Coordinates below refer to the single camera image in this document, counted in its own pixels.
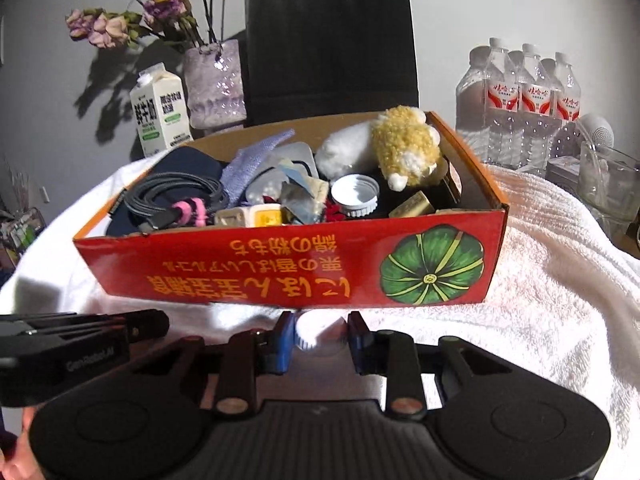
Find wire storage rack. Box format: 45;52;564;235
1;207;47;271

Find small yellow block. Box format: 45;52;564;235
388;192;436;218

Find white round speaker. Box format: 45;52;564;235
576;113;614;148

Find dried pink flowers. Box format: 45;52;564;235
65;0;222;52

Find white yellow power adapter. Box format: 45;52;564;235
214;204;283;228

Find milk carton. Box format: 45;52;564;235
130;63;193;157

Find small white cap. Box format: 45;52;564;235
295;311;333;352

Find person left hand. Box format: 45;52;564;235
1;404;46;480

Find navy blue pouch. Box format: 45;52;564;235
106;146;229;236

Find clear glass pitcher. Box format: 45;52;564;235
577;136;639;240

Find red cardboard box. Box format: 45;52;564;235
74;113;509;309

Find white jar lid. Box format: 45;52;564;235
331;174;380;218

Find black usb cable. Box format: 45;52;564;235
112;171;231;238

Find translucent plastic box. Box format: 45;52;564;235
245;142;319;205

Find water bottle pack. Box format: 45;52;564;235
456;38;582;177

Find purple glass vase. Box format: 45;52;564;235
183;39;246;130

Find purple cloth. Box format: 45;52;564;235
220;129;295;207

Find black paper bag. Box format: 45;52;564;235
242;0;419;126

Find yellow white plush toy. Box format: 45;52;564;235
314;106;447;192

